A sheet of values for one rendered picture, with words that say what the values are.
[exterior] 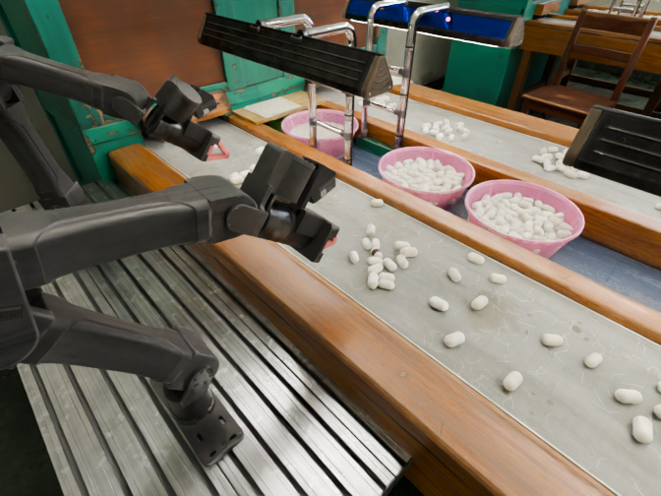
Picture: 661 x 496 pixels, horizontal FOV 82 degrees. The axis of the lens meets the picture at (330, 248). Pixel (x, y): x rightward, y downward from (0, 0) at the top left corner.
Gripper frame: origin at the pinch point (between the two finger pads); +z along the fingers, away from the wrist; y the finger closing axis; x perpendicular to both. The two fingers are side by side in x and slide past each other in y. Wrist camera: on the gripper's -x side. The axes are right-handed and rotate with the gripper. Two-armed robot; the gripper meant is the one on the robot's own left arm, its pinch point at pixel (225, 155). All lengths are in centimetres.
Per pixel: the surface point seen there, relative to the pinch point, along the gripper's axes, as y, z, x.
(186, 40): 46, 3, -24
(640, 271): -84, 53, -22
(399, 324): -58, 5, 10
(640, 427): -93, 10, 3
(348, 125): -11.3, 23.1, -21.9
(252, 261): -28.0, -4.2, 15.4
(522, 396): -79, 7, 9
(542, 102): 1, 194, -111
